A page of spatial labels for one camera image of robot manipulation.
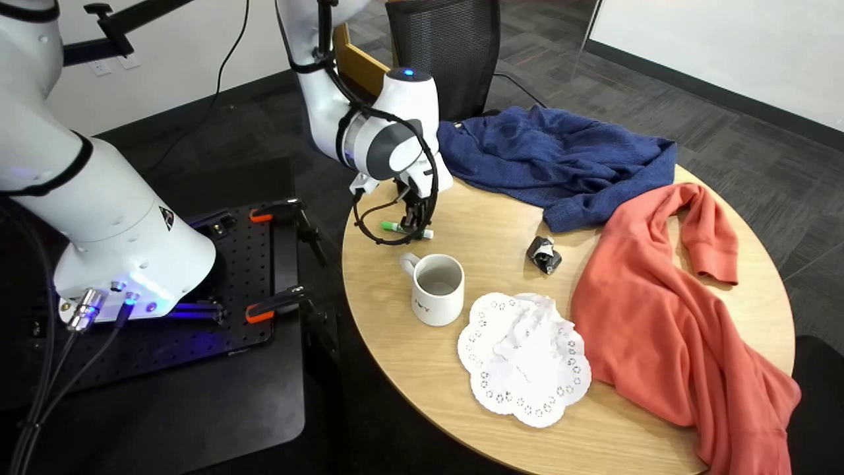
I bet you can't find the white ceramic mug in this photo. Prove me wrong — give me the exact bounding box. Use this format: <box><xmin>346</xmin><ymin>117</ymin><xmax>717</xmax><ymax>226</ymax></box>
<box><xmin>401</xmin><ymin>253</ymin><xmax>466</xmax><ymax>327</ymax></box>

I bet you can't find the black perforated mounting board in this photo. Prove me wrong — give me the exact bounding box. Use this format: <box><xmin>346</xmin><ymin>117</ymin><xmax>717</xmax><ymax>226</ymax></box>
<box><xmin>49</xmin><ymin>197</ymin><xmax>303</xmax><ymax>387</ymax></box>

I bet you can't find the white paper doily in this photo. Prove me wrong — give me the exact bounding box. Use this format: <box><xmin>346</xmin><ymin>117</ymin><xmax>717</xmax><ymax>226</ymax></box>
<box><xmin>458</xmin><ymin>294</ymin><xmax>592</xmax><ymax>431</ymax></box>

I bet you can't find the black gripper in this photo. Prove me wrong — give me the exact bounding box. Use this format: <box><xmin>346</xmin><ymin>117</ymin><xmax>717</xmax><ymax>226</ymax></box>
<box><xmin>398</xmin><ymin>183</ymin><xmax>437</xmax><ymax>233</ymax></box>

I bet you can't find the black office chair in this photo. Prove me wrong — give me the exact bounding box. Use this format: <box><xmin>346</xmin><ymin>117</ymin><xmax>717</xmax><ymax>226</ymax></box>
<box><xmin>385</xmin><ymin>0</ymin><xmax>502</xmax><ymax>122</ymax></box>

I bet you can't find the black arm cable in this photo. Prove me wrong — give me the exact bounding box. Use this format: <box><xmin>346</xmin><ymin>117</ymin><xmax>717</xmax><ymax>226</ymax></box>
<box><xmin>335</xmin><ymin>102</ymin><xmax>444</xmax><ymax>247</ymax></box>

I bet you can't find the round wooden table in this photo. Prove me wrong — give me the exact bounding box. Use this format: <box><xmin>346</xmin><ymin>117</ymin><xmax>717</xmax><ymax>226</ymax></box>
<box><xmin>342</xmin><ymin>171</ymin><xmax>800</xmax><ymax>475</ymax></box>

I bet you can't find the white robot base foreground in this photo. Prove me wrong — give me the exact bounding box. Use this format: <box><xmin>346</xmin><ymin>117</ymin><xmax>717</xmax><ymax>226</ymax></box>
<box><xmin>0</xmin><ymin>0</ymin><xmax>218</xmax><ymax>325</ymax></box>

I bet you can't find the navy blue sweater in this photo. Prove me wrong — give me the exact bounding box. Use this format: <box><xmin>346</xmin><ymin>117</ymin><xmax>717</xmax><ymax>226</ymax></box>
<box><xmin>439</xmin><ymin>108</ymin><xmax>677</xmax><ymax>233</ymax></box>

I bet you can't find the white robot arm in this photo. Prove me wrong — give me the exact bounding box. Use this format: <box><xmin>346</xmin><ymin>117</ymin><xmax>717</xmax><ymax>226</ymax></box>
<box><xmin>274</xmin><ymin>0</ymin><xmax>455</xmax><ymax>240</ymax></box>

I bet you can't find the green marker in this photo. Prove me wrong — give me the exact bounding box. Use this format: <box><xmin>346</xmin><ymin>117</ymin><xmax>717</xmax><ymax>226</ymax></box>
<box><xmin>381</xmin><ymin>222</ymin><xmax>437</xmax><ymax>240</ymax></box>

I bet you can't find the orange sweater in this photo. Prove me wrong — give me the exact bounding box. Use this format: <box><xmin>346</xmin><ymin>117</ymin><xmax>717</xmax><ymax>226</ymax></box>
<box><xmin>572</xmin><ymin>183</ymin><xmax>803</xmax><ymax>475</ymax></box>

